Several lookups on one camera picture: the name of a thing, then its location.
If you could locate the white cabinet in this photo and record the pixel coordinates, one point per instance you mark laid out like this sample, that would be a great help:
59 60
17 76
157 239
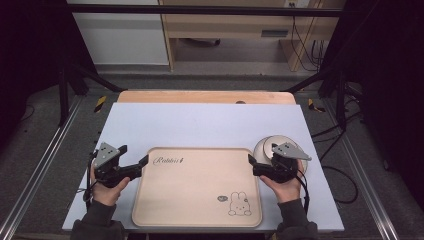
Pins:
121 36

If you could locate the black metal frame bar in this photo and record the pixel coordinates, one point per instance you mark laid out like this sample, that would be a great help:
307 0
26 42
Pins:
200 10

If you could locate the yellow and black tape strip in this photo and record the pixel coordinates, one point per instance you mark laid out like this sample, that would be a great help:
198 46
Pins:
100 103
313 105

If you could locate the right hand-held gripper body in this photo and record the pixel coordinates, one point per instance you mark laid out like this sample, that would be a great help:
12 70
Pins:
289 152

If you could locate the beige tray with rabbit print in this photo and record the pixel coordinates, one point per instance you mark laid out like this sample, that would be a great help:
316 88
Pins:
196 190

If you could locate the black metal stand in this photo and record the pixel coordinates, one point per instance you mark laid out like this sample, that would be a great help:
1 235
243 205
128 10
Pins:
66 86
333 83

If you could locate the white round plate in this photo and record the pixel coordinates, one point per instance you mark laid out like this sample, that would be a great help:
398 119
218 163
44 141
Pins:
265 150

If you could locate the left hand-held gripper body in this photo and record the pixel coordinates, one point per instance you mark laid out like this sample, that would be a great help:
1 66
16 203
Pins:
106 155

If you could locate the aluminium floor rail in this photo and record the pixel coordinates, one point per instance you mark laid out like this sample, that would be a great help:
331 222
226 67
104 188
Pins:
36 166
363 176

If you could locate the pale blue table mat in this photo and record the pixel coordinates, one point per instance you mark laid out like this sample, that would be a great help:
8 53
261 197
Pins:
200 126

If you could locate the dark curtain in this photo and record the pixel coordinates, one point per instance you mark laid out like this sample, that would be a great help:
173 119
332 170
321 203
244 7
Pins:
386 83
30 46

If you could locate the person's right hand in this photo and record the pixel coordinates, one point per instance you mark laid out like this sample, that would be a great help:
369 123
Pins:
285 190

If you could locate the wooden desk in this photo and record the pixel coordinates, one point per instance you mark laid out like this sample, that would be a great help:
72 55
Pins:
230 25

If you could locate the person's left hand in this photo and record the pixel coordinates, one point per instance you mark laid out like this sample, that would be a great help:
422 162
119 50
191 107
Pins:
107 194

